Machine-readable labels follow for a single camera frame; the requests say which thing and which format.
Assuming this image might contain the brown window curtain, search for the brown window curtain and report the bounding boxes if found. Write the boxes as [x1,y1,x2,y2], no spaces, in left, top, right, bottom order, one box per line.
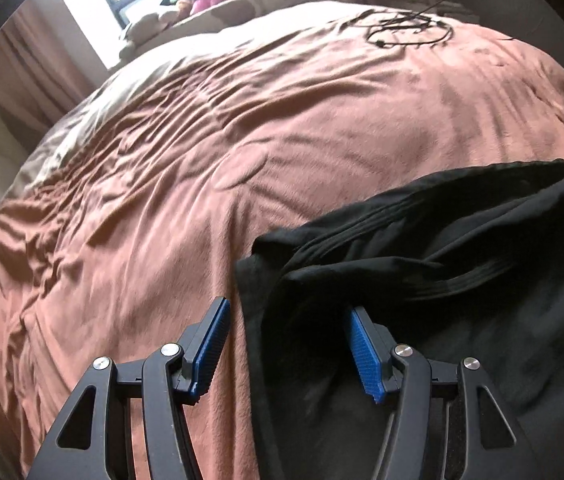
[0,2,96,136]

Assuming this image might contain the brown fleece bed blanket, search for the brown fleece bed blanket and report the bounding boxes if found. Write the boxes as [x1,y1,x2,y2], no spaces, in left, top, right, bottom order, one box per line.
[0,1,564,479]

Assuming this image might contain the black cable on bed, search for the black cable on bed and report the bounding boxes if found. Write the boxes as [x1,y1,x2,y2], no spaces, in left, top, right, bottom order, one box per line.
[346,6,456,50]

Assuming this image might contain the black pants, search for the black pants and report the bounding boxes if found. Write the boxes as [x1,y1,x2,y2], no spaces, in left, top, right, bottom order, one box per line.
[235,159,564,479]

